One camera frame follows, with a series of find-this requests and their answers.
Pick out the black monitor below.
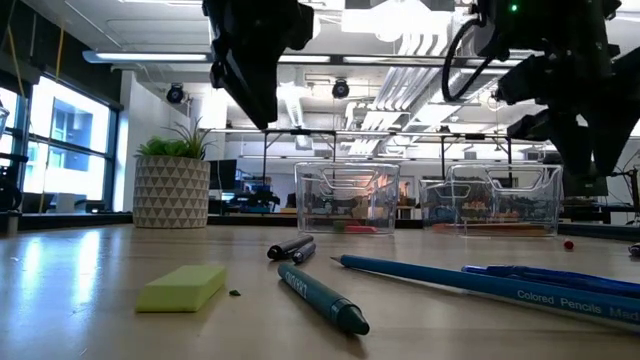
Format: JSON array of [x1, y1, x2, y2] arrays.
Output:
[[562, 159, 610, 198], [208, 159, 238, 191]]

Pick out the blue colored pencil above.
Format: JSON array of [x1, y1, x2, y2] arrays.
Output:
[[330, 254, 640, 329]]

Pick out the black pen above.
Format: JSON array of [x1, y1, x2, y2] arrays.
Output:
[[266, 234, 315, 261]]

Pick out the large window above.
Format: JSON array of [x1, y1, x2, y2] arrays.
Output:
[[0, 74, 121, 214]]

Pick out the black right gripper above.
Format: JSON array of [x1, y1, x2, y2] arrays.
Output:
[[507, 44, 640, 177]]

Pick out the green succulent plant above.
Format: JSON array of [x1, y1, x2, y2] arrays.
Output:
[[134, 118, 217, 161]]

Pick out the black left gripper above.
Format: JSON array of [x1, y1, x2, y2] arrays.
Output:
[[202, 0, 316, 131]]

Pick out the clear plastic bin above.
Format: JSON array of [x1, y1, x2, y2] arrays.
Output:
[[419, 163, 564, 238], [294, 161, 401, 236]]

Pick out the teal crayon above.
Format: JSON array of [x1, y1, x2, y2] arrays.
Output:
[[277, 262, 371, 337]]

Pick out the yellow eraser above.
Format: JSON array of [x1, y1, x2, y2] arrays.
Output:
[[135, 264, 228, 314]]

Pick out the white triangle-patterned plant pot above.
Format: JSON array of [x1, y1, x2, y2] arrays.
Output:
[[132, 155, 212, 230]]

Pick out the orange pencil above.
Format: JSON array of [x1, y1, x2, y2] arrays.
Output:
[[432, 223, 551, 237]]

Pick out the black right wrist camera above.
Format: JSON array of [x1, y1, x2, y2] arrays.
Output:
[[497, 55, 547, 106]]

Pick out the black right camera cable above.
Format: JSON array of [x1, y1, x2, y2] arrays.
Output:
[[442, 18, 499, 103]]

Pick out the black background table frame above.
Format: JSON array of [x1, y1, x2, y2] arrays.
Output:
[[261, 128, 514, 181]]

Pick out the yellow hanging cord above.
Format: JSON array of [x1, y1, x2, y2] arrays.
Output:
[[3, 12, 26, 101], [54, 27, 66, 84]]

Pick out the blue pen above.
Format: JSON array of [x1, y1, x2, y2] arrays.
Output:
[[462, 264, 640, 300]]

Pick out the long ceiling light bar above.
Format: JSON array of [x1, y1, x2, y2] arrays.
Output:
[[82, 49, 640, 70]]

